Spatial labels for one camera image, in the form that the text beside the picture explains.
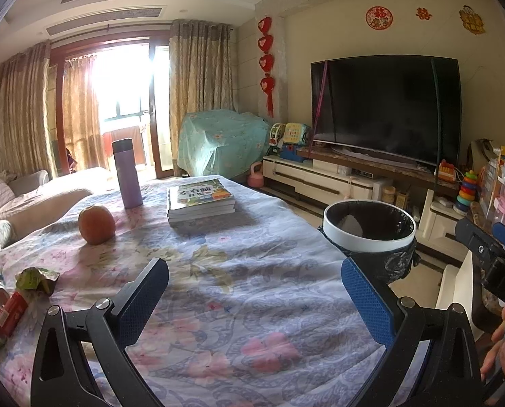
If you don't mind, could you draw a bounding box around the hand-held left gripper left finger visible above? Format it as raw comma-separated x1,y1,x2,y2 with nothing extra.
31,256,170,407

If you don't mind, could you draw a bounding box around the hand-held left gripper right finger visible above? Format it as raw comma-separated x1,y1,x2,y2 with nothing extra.
341,255,484,407

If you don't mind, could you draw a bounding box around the round black and white bin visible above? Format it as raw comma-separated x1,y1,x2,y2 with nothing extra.
318,199,420,286

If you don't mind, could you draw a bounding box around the white chair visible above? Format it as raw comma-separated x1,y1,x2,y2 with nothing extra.
435,250,486,327

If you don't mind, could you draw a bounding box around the red and yellow toy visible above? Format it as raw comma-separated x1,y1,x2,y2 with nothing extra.
437,160,456,183

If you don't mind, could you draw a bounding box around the orange fruit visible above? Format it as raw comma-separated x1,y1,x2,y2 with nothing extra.
78,205,116,245

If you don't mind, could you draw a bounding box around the green snack bag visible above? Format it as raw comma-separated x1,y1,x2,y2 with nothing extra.
15,266,61,298

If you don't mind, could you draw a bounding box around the stack of children's books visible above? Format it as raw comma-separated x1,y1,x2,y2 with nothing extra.
166,177,235,223

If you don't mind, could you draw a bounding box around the purple thermos bottle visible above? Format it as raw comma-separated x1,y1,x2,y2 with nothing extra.
111,138,144,209

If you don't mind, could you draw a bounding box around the white television cabinet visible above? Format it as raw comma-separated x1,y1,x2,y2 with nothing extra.
262,148,491,264

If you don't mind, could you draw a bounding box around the sofa with floral cover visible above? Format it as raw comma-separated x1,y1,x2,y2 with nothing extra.
0,167,109,272

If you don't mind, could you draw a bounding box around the orange hanging towel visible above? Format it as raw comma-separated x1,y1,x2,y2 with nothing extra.
103,125,146,166

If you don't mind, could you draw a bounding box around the black television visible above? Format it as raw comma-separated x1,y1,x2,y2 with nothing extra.
311,54,463,168

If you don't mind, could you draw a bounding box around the pink kettlebell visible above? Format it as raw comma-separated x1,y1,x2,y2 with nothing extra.
247,162,265,188

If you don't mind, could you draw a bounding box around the blue toy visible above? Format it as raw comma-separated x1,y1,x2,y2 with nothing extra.
278,144,313,162

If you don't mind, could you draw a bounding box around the teal cloth covered furniture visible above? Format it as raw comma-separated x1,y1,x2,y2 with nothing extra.
177,110,272,179

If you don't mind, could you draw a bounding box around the colourful activity cube toy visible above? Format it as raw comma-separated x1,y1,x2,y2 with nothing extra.
283,122,313,147

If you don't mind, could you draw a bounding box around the white and green wheel toy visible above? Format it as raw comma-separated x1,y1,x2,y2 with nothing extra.
268,123,286,147

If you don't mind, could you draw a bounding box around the beige sheer curtain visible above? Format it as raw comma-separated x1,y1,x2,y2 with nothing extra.
63,54,105,170

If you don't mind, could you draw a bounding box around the beige patterned curtain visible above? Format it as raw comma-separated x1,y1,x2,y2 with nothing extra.
0,40,54,179
169,19,238,179

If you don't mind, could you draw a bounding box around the red heart hanging decoration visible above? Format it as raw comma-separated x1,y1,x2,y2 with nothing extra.
257,17,276,117

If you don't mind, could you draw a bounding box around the stacking ring toy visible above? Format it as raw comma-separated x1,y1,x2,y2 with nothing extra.
453,171,480,217

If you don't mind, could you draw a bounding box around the yellow figure wall sticker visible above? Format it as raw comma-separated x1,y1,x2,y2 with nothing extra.
460,5,486,35

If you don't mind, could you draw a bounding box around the round red wall sticker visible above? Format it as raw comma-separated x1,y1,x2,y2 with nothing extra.
366,6,394,30

